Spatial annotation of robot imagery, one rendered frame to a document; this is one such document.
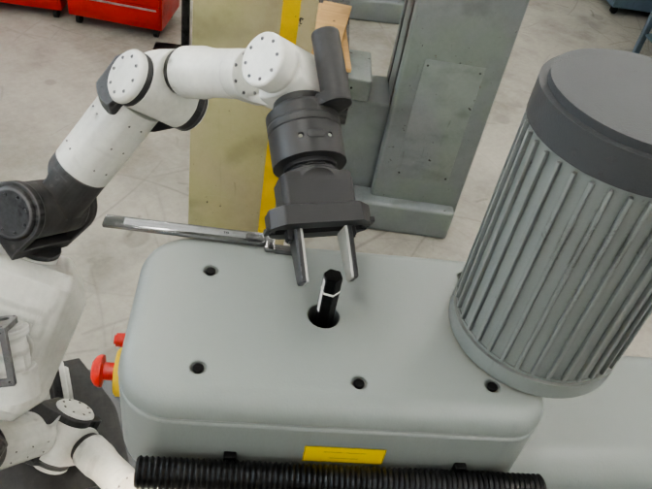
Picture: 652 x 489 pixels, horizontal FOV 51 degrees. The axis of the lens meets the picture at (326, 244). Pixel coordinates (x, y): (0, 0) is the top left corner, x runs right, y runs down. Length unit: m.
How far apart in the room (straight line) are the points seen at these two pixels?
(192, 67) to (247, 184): 1.90
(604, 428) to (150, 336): 0.59
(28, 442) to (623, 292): 1.05
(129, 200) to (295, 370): 3.27
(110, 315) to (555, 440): 2.64
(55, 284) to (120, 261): 2.43
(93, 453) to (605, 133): 1.12
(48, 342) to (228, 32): 1.55
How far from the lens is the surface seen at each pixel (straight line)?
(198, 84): 0.94
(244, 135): 2.68
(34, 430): 1.40
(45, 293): 1.16
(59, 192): 1.11
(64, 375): 1.78
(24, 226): 1.10
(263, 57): 0.81
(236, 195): 2.86
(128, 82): 0.99
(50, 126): 4.58
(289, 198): 0.76
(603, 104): 0.64
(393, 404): 0.73
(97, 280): 3.50
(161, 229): 0.87
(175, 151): 4.33
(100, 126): 1.06
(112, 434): 2.27
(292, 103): 0.79
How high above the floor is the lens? 2.47
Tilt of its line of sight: 41 degrees down
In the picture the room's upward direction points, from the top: 11 degrees clockwise
